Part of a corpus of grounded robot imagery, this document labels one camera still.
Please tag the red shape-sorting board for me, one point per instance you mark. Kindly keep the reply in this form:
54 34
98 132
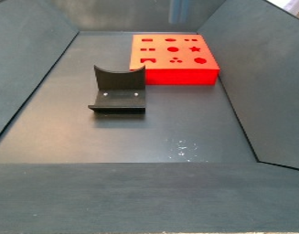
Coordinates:
176 59

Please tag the grey-blue double-square peg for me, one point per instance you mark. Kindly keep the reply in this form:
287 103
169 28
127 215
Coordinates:
177 11

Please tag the black curved holder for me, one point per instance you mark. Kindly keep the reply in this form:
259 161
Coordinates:
120 91

